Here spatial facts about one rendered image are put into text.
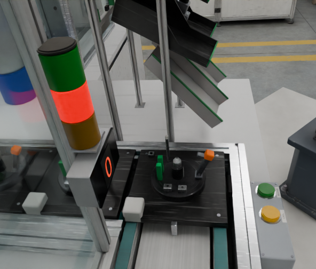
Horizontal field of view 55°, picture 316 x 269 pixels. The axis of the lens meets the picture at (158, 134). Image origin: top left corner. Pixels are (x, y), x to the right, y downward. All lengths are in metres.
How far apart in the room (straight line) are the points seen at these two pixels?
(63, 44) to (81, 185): 0.20
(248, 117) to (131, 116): 0.46
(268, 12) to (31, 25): 4.48
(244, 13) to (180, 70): 3.79
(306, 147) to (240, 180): 0.18
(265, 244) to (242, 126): 0.55
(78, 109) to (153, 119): 0.79
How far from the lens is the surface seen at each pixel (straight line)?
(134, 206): 0.72
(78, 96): 0.42
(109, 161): 0.52
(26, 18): 0.40
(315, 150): 0.79
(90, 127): 0.45
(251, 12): 4.74
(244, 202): 0.77
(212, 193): 0.76
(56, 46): 0.40
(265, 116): 1.22
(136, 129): 1.15
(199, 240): 0.75
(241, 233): 0.71
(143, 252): 0.74
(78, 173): 0.46
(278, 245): 0.71
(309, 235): 0.87
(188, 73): 0.99
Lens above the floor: 1.55
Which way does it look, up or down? 38 degrees down
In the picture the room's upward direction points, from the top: 6 degrees counter-clockwise
